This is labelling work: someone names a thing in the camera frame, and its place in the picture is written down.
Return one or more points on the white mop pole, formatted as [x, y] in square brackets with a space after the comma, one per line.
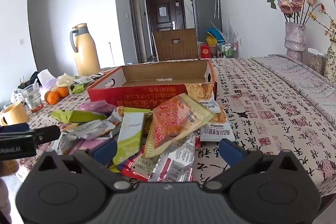
[111, 53]

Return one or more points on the grey interior door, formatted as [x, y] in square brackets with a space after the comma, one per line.
[134, 27]

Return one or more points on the pale pink vase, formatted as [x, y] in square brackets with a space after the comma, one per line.
[295, 40]

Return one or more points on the small white packet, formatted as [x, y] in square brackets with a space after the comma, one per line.
[82, 80]

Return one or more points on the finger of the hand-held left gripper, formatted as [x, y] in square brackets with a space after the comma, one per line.
[46, 133]

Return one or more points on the white light switch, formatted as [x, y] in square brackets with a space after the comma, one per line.
[21, 42]

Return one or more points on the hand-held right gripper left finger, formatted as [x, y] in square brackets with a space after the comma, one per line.
[105, 151]

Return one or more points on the grey folded blanket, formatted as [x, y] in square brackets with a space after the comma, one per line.
[296, 77]

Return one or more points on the pale feather decoration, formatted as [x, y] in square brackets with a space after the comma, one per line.
[231, 31]

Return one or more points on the wooden chair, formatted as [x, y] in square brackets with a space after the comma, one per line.
[176, 49]

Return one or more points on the yellow bucket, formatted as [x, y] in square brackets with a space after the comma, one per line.
[210, 40]

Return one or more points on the floral pattern vase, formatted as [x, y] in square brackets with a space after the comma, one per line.
[331, 64]

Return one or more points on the red gift box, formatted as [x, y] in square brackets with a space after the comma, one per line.
[205, 51]

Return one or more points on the orange fruit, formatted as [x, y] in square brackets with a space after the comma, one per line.
[63, 92]
[51, 98]

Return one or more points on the clear plastic cup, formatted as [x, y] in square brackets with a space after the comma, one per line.
[32, 99]

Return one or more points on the person's left forearm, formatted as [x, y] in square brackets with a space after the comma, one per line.
[8, 169]

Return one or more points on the silver snack packet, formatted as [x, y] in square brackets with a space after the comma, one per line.
[89, 129]

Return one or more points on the red cardboard box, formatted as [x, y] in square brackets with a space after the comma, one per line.
[162, 70]

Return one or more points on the clear storage jar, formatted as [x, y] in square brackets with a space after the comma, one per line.
[316, 62]

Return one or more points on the long white green snack packet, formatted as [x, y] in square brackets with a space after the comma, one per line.
[130, 134]

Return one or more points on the large orange snack packet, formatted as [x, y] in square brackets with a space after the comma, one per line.
[173, 121]

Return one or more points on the small green snack packet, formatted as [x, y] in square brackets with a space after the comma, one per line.
[78, 88]

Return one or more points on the white folded umbrella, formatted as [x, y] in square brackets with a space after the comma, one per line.
[216, 1]

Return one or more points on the large green snack packet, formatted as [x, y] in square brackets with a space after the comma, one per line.
[78, 116]

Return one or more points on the dark brown entrance door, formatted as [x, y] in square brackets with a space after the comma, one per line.
[162, 19]

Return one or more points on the purple tissue pack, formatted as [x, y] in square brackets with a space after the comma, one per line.
[46, 78]

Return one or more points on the grey refrigerator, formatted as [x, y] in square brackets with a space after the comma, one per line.
[206, 16]

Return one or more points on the yellow thermos jug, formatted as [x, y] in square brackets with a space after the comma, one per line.
[85, 53]

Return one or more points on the yellow flower branch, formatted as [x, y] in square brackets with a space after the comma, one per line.
[331, 27]

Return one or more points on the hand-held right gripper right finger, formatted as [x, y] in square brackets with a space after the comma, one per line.
[231, 151]

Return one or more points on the pink snack packet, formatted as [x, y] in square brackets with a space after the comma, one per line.
[86, 146]
[97, 107]

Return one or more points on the blue plastic dustpan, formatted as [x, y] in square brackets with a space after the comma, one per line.
[214, 33]

